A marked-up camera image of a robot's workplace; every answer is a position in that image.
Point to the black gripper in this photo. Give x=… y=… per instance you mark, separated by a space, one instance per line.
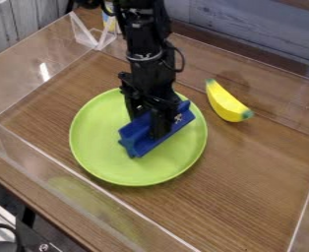
x=147 y=88

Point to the blue block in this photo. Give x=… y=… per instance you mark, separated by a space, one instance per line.
x=135 y=138

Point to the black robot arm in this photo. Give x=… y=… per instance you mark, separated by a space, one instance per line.
x=145 y=25

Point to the green round plate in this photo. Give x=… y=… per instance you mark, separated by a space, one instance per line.
x=94 y=142

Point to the yellow toy banana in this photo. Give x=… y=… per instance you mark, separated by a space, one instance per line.
x=226 y=105

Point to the white yellow can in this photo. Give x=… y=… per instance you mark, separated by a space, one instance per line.
x=109 y=20

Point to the clear acrylic enclosure wall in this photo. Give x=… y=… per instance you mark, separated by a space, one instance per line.
x=48 y=77

